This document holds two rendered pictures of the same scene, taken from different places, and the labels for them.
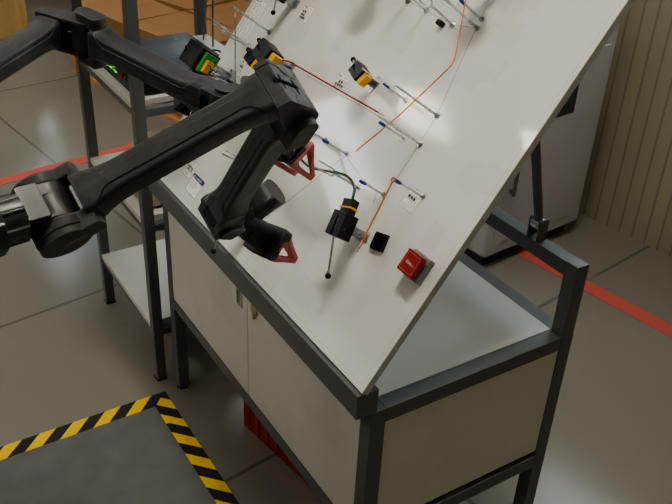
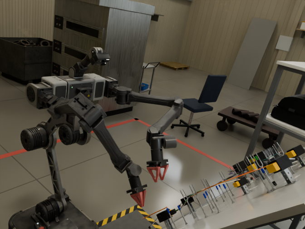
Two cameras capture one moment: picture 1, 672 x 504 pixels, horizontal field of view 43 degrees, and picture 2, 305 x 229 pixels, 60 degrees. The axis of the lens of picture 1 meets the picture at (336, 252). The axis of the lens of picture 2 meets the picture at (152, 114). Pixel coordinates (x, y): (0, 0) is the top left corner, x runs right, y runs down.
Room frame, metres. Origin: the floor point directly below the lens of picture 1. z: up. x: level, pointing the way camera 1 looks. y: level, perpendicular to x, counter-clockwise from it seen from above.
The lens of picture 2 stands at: (1.23, -0.96, 2.00)
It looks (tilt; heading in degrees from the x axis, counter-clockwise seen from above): 21 degrees down; 77
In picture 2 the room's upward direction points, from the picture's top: 11 degrees clockwise
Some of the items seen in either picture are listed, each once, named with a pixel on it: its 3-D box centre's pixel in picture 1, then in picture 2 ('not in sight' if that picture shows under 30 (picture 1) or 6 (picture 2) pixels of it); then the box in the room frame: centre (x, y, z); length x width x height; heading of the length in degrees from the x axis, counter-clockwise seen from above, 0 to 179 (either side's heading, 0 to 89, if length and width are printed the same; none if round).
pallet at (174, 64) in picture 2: not in sight; (174, 65); (4.23, 9.84, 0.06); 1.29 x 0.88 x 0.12; 42
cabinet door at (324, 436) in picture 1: (298, 398); not in sight; (1.62, 0.07, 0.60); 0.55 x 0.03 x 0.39; 33
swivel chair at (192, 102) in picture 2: not in sight; (195, 102); (3.02, 3.47, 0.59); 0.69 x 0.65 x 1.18; 139
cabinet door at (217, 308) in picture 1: (208, 289); not in sight; (2.08, 0.37, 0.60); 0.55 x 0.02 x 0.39; 33
